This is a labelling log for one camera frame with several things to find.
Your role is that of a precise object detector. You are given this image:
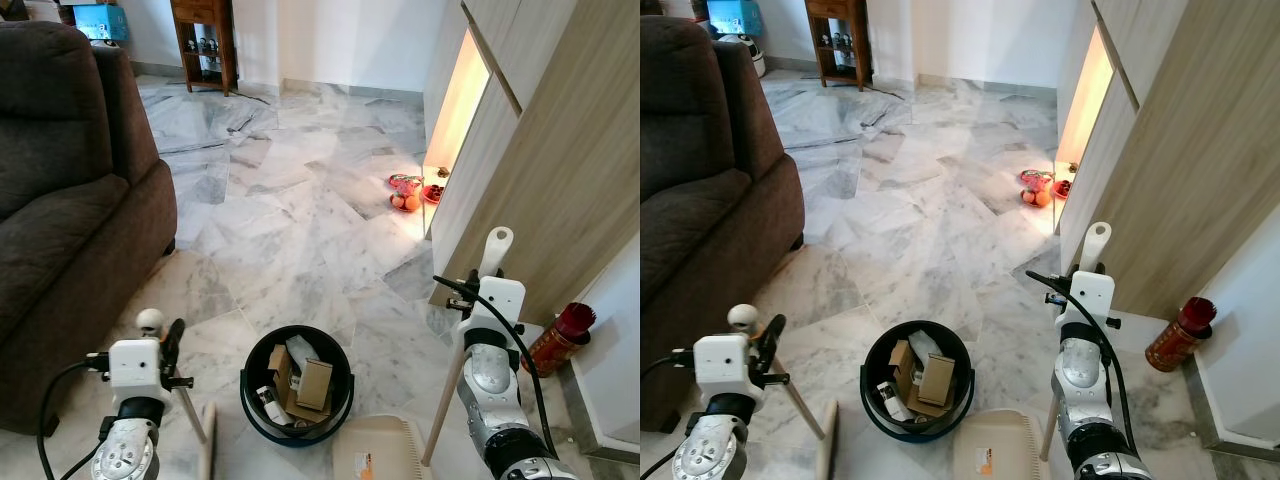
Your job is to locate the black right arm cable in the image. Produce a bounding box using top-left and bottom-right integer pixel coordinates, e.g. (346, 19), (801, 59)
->
(432, 275), (549, 453)
(1024, 269), (1138, 453)

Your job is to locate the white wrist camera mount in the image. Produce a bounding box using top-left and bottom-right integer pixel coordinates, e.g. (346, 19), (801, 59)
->
(107, 338), (164, 406)
(461, 278), (527, 337)
(692, 334), (754, 398)
(1060, 270), (1117, 331)

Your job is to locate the black bin with cardboard boxes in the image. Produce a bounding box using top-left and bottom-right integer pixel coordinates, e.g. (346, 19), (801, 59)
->
(860, 319), (977, 444)
(240, 324), (356, 448)

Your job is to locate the brown cardboard box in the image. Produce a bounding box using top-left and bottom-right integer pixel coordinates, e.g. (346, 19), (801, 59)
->
(294, 357), (335, 412)
(917, 351), (957, 407)

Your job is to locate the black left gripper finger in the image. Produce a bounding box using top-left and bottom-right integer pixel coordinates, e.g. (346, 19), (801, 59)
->
(163, 318), (187, 374)
(755, 314), (787, 373)

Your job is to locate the small white bottle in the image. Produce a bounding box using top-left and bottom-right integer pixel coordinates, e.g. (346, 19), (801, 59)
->
(877, 381), (914, 422)
(254, 384), (292, 427)

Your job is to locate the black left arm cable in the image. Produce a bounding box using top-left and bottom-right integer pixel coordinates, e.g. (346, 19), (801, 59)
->
(36, 354), (113, 480)
(640, 350), (701, 480)

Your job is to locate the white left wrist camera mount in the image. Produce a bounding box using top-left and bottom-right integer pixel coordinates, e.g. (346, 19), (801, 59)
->
(692, 334), (754, 398)
(107, 338), (164, 406)

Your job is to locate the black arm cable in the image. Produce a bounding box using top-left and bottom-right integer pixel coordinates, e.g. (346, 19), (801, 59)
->
(36, 354), (113, 480)
(432, 275), (549, 453)
(1024, 269), (1138, 453)
(640, 350), (701, 480)

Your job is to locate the light wood wall cabinet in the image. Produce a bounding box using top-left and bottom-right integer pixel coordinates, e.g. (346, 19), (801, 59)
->
(422, 0), (641, 327)
(1054, 0), (1280, 322)

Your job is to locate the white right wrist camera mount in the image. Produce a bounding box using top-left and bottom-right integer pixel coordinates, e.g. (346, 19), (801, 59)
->
(461, 278), (527, 337)
(1060, 270), (1117, 331)

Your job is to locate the wooden broom with ball end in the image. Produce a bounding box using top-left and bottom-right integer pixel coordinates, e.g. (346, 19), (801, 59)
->
(727, 304), (840, 480)
(136, 308), (218, 480)

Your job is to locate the white round appliance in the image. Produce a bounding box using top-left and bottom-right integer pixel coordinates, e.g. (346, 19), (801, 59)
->
(717, 32), (768, 80)

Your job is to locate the beige dustpan with long handle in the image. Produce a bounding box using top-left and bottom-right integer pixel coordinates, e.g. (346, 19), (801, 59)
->
(332, 226), (516, 480)
(951, 221), (1114, 480)

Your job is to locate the dark wooden side cabinet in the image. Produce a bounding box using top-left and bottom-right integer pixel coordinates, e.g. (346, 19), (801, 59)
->
(169, 0), (240, 97)
(804, 0), (874, 94)

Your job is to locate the dark brown sofa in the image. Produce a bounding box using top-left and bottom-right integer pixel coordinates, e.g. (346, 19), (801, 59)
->
(640, 14), (807, 433)
(0, 20), (179, 437)

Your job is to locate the red and gold canister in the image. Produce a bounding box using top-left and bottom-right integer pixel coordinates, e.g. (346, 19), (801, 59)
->
(1144, 296), (1217, 374)
(526, 302), (598, 378)

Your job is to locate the blue cardboard box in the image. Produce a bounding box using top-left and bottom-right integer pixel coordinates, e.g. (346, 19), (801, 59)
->
(706, 0), (764, 37)
(72, 2), (130, 42)

